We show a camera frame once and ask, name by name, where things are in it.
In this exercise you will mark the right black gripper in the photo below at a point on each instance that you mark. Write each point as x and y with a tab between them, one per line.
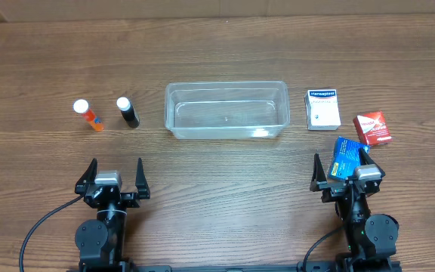
348	190

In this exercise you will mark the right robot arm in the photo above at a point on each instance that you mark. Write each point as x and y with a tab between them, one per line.
371	238

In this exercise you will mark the orange tube white cap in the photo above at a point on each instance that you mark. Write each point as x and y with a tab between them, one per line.
82	107

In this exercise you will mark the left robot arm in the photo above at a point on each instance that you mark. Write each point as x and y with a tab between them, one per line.
101	240

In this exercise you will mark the red Panadol box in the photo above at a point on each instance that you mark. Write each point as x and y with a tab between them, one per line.
372	128

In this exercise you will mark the blue VapoDrops lozenge box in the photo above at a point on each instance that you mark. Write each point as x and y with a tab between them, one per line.
345	158

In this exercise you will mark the black tube white cap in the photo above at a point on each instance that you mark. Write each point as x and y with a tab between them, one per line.
128	112

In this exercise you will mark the clear plastic container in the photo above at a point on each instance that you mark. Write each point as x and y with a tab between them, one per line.
226	110

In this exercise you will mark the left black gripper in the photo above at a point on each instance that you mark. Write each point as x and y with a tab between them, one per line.
111	194

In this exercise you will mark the white Hansaplast plaster box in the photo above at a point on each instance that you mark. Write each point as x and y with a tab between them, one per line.
322	110

